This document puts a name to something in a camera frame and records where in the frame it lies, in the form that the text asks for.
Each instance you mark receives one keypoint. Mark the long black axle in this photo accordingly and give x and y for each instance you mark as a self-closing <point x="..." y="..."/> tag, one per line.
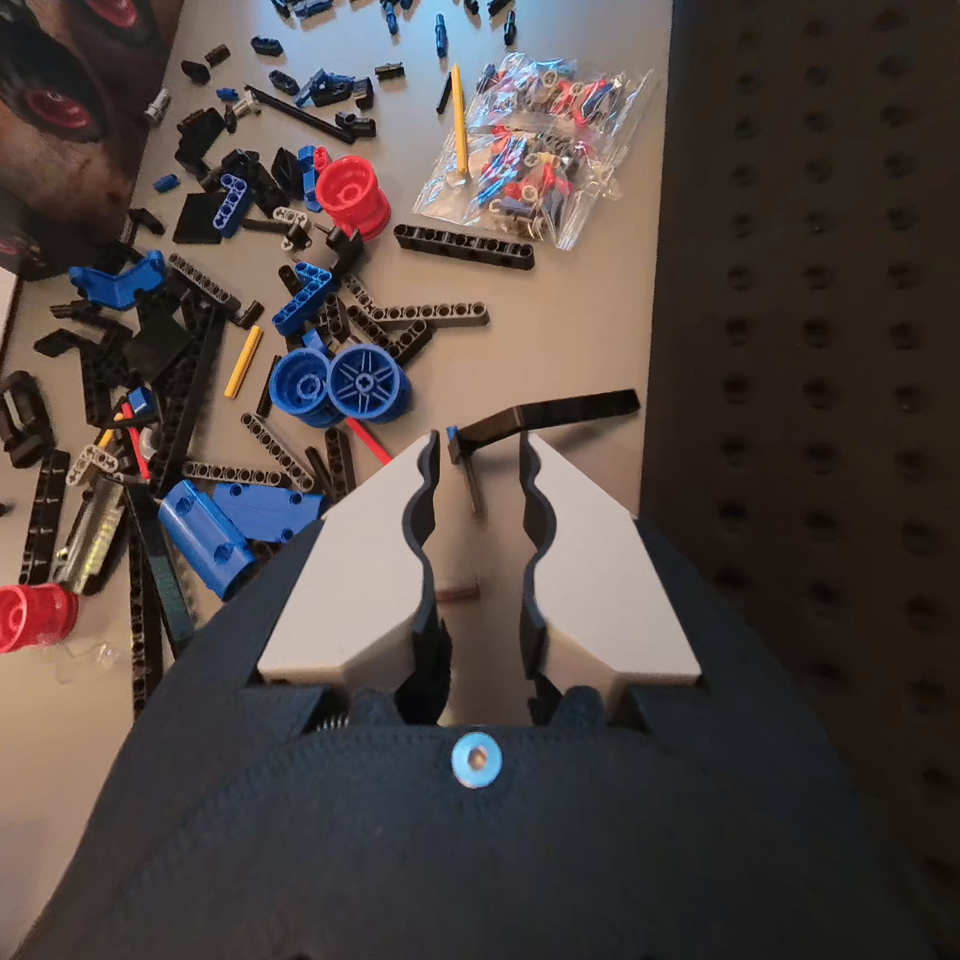
<point x="300" y="112"/>

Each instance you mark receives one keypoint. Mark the small red axle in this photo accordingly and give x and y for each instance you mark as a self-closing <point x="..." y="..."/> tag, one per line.
<point x="135" y="442"/>

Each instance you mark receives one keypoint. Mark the red toy wheel hub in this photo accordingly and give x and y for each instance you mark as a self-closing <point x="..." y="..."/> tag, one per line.
<point x="352" y="195"/>
<point x="30" y="615"/>

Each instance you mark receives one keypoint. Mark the brown axle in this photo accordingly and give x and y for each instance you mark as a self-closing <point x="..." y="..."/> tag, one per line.
<point x="459" y="592"/>

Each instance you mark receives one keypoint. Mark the black hinged panel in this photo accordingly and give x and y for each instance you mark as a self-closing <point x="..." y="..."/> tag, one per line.
<point x="345" y="251"/>

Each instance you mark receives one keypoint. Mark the black bent long beam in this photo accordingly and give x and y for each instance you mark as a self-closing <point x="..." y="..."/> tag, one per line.
<point x="570" y="409"/>

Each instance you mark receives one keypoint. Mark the small red connector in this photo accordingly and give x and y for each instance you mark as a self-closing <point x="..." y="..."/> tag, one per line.
<point x="321" y="157"/>

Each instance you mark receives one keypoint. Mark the black angled connector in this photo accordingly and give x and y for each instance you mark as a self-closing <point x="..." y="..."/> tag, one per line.
<point x="356" y="124"/>

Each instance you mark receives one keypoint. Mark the black bent crank piece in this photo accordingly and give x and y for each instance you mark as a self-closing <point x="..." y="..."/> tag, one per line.
<point x="146" y="221"/>

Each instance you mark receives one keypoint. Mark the blue curved slope piece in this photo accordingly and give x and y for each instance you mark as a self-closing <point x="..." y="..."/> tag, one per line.
<point x="309" y="180"/>

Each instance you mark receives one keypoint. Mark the black curved panel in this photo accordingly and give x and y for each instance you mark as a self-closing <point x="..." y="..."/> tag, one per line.
<point x="90" y="536"/>

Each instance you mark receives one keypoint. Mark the grey seven-hole beam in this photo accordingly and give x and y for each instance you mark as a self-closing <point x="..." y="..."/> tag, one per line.
<point x="277" y="450"/>

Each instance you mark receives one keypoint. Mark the blue spoked toy wheel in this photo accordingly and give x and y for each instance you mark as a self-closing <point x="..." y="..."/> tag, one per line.
<point x="367" y="382"/>

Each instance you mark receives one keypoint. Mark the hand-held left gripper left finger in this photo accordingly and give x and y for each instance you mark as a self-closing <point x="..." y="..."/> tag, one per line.
<point x="345" y="600"/>

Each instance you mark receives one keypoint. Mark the black beam with blue pin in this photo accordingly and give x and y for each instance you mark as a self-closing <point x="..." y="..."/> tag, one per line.
<point x="199" y="139"/>

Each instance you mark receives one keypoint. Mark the clear bag of mixed parts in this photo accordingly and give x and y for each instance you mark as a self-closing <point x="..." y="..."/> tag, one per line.
<point x="525" y="150"/>

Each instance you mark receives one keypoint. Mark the blue curved panel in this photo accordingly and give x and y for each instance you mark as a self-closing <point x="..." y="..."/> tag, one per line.
<point x="262" y="510"/>
<point x="202" y="536"/>

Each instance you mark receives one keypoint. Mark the thin black beam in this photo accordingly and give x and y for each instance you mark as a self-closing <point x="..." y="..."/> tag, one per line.
<point x="45" y="517"/>

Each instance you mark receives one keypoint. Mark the light grey cross-hole L-beam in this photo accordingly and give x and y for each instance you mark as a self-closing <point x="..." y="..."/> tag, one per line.
<point x="292" y="217"/>
<point x="90" y="465"/>

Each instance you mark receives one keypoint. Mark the clear plastic scrap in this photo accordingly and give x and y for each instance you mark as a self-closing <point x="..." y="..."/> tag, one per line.
<point x="90" y="656"/>

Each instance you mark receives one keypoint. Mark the blue connector pin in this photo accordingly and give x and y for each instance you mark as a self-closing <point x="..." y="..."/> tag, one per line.
<point x="166" y="182"/>

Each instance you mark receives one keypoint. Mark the black curved slope piece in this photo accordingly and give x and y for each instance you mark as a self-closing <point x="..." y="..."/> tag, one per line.
<point x="285" y="172"/>

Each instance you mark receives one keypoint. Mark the grey connector pin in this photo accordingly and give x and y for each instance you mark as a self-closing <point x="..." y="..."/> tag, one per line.
<point x="244" y="105"/>
<point x="157" y="105"/>

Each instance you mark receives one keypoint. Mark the long yellow axle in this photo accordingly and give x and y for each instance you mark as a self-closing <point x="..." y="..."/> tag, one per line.
<point x="459" y="120"/>

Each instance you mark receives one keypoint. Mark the black dimpled pad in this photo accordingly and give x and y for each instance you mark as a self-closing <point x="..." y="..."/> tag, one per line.
<point x="825" y="375"/>

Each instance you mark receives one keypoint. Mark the blue toy wheel hub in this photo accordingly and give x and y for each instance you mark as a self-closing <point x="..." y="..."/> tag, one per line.
<point x="300" y="386"/>

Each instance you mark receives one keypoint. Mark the small blue L-beam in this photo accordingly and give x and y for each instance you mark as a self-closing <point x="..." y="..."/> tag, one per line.
<point x="229" y="202"/>

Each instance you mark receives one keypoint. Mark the blue angled beam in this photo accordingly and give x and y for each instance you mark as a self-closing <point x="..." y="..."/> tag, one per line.
<point x="300" y="300"/>

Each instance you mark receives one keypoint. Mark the short yellow axle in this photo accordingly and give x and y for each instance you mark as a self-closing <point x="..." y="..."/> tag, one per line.
<point x="244" y="361"/>

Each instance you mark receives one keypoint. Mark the thin short black axle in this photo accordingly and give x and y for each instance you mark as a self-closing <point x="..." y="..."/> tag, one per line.
<point x="445" y="94"/>

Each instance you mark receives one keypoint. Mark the blue fender bracket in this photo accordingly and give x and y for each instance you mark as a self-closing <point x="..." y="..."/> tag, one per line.
<point x="112" y="285"/>

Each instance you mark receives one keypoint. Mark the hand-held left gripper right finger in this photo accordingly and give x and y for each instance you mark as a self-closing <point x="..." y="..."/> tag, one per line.
<point x="615" y="600"/>

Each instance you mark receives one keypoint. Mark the black flat square tile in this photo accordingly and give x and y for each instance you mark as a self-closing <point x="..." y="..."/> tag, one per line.
<point x="196" y="221"/>

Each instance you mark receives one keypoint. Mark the small black curved piece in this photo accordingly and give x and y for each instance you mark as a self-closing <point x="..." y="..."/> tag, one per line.
<point x="364" y="90"/>

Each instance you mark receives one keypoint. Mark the black toy set box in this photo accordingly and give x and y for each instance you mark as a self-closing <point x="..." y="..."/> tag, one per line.
<point x="75" y="150"/>

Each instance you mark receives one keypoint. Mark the black rectangular frame piece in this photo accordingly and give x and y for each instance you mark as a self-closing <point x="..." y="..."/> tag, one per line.
<point x="41" y="442"/>

